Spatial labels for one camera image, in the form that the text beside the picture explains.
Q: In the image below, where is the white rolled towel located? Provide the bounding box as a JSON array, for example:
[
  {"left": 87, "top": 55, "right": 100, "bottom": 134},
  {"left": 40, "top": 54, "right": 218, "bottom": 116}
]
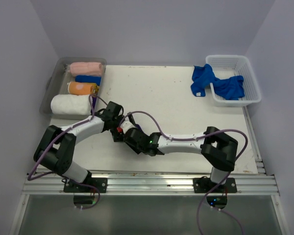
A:
[{"left": 50, "top": 94, "right": 92, "bottom": 115}]

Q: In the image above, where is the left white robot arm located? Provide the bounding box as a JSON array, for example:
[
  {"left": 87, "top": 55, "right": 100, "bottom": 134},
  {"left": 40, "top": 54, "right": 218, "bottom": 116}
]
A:
[{"left": 33, "top": 101, "right": 124, "bottom": 192}]

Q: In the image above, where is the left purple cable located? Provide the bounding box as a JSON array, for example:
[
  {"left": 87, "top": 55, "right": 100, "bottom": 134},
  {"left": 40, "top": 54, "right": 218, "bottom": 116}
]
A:
[{"left": 27, "top": 94, "right": 111, "bottom": 210}]

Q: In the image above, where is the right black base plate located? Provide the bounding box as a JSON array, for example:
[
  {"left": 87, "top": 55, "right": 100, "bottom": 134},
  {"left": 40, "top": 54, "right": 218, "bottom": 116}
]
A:
[{"left": 192, "top": 176, "right": 238, "bottom": 193}]

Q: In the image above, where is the aluminium mounting rail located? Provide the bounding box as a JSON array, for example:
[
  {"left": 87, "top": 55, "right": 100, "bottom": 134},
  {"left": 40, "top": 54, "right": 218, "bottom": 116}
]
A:
[{"left": 22, "top": 171, "right": 279, "bottom": 196}]

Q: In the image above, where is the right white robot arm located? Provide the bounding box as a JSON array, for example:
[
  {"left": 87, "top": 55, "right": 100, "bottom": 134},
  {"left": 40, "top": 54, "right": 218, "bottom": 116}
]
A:
[{"left": 121, "top": 124, "right": 238, "bottom": 192}]

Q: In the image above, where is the pink rolled towel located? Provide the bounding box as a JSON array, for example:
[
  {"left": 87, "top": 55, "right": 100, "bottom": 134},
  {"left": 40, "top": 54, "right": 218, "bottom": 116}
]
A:
[{"left": 70, "top": 62, "right": 104, "bottom": 76}]

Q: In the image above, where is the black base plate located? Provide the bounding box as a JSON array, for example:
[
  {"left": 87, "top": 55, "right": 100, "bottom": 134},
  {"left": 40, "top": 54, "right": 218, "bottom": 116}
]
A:
[
  {"left": 61, "top": 176, "right": 108, "bottom": 193},
  {"left": 192, "top": 176, "right": 238, "bottom": 193}
]

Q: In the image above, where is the orange polka dot towel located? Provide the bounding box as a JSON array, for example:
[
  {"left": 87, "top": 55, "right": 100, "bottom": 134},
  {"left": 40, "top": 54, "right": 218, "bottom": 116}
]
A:
[{"left": 68, "top": 82, "right": 99, "bottom": 95}]

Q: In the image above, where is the grey plastic tray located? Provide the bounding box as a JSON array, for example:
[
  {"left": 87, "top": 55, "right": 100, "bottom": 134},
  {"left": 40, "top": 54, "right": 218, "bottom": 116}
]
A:
[{"left": 39, "top": 57, "right": 107, "bottom": 120}]

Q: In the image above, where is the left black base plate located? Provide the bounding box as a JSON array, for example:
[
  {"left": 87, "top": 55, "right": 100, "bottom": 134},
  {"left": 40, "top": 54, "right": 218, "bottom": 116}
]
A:
[{"left": 61, "top": 176, "right": 108, "bottom": 193}]

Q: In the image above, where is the blue rolled towel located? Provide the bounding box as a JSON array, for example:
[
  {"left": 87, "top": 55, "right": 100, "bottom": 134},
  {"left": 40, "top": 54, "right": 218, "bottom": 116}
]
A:
[{"left": 75, "top": 75, "right": 101, "bottom": 86}]

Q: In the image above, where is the white plastic basket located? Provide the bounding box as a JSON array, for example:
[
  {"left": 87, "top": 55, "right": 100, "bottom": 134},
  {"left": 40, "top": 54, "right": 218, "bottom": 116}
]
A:
[{"left": 205, "top": 55, "right": 261, "bottom": 107}]

